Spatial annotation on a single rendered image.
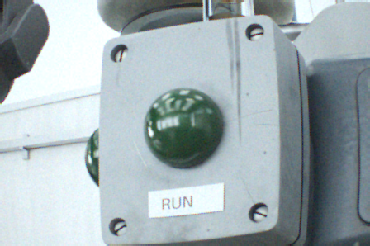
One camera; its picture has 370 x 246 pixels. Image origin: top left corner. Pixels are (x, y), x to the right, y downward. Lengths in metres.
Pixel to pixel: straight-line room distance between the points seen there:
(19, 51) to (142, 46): 0.39
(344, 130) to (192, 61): 0.08
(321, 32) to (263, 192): 0.23
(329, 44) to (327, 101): 0.15
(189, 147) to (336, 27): 0.22
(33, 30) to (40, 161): 5.93
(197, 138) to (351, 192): 0.08
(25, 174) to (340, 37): 6.24
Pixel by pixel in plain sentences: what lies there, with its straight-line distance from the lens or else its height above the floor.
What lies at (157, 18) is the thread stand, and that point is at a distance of 0.91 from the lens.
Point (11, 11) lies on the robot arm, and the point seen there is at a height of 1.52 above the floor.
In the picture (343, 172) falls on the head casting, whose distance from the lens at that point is 0.50.
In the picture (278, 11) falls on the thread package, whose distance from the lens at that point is 0.95.
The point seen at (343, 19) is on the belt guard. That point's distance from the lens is 0.65.
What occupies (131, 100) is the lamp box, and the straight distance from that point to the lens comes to 0.48.
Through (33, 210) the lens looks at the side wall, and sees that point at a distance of 6.77.
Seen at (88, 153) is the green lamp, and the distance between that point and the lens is 0.50.
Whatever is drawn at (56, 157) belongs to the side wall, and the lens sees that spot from 6.77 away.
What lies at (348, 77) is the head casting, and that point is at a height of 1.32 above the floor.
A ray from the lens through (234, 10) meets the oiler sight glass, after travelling 0.57.
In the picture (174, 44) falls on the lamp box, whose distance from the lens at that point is 0.49.
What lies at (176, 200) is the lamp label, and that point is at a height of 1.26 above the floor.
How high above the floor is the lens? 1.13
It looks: 20 degrees up
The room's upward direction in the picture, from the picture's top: straight up
